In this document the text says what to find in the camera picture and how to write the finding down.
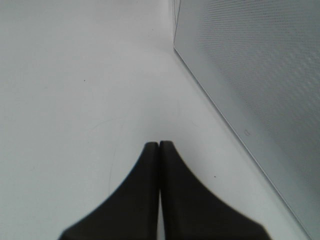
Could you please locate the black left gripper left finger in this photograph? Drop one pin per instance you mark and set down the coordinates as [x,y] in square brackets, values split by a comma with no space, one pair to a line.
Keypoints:
[131,211]

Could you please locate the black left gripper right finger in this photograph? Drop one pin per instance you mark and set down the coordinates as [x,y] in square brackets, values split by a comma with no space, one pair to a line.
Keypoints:
[192,212]

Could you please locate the white microwave door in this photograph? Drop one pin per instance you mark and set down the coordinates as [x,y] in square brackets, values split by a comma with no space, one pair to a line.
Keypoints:
[259,63]

